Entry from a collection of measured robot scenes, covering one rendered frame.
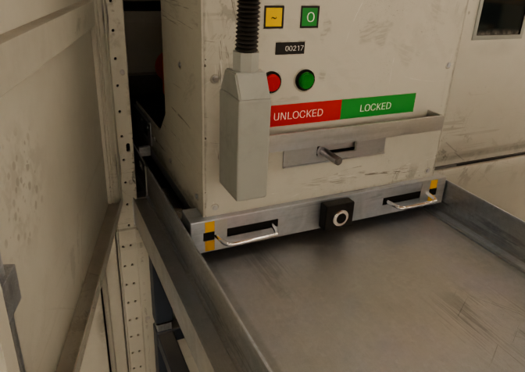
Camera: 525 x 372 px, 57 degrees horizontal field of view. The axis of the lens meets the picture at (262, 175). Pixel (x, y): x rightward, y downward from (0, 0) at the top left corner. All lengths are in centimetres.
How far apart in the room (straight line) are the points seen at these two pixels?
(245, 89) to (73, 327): 40
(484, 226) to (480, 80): 52
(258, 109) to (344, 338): 33
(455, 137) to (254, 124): 87
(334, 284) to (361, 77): 34
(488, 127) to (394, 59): 68
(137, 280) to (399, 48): 74
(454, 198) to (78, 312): 73
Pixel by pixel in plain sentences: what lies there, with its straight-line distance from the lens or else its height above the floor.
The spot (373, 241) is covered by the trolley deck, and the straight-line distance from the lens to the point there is 92.
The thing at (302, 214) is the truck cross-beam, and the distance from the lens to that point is 86.
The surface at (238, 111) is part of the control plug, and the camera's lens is 62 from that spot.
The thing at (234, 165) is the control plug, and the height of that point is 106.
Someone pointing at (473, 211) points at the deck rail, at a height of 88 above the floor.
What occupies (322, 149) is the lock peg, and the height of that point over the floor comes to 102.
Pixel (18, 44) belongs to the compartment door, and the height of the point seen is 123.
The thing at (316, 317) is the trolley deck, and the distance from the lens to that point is 72.
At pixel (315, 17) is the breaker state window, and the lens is 77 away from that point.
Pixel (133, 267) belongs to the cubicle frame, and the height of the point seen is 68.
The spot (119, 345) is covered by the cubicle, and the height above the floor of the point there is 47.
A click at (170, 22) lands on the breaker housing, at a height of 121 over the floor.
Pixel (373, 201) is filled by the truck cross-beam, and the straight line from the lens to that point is 94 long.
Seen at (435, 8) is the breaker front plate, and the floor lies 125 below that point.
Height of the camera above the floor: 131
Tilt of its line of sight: 24 degrees down
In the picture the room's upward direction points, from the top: 3 degrees clockwise
